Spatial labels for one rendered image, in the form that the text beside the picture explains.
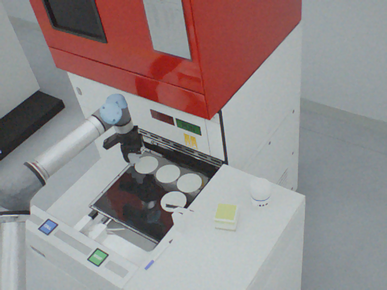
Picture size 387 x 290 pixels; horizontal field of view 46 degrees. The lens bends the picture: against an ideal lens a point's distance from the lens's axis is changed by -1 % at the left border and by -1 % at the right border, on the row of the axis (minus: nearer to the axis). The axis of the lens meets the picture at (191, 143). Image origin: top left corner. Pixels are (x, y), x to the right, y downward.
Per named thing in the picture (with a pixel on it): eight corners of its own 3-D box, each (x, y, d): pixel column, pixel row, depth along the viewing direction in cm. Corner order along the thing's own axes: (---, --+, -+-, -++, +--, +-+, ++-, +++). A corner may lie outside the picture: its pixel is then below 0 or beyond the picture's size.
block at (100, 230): (102, 226, 178) (100, 222, 176) (108, 230, 176) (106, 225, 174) (88, 241, 173) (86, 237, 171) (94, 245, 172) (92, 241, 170)
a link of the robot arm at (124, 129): (110, 127, 177) (114, 113, 183) (113, 136, 180) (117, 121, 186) (129, 126, 176) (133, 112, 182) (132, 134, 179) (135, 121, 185)
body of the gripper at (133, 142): (141, 156, 187) (135, 134, 179) (121, 156, 188) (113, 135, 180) (144, 142, 192) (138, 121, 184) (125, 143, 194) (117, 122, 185)
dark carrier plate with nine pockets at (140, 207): (145, 151, 203) (145, 150, 202) (211, 178, 186) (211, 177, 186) (93, 205, 184) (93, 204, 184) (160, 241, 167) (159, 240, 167)
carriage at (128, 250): (88, 222, 184) (86, 217, 182) (159, 262, 166) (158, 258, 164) (74, 236, 180) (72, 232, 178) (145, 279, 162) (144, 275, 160)
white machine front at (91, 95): (92, 125, 233) (67, 59, 205) (230, 183, 193) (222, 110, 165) (88, 129, 231) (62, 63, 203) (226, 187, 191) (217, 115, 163)
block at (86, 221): (87, 218, 182) (85, 214, 180) (94, 222, 180) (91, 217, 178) (74, 233, 177) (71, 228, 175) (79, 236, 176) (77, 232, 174)
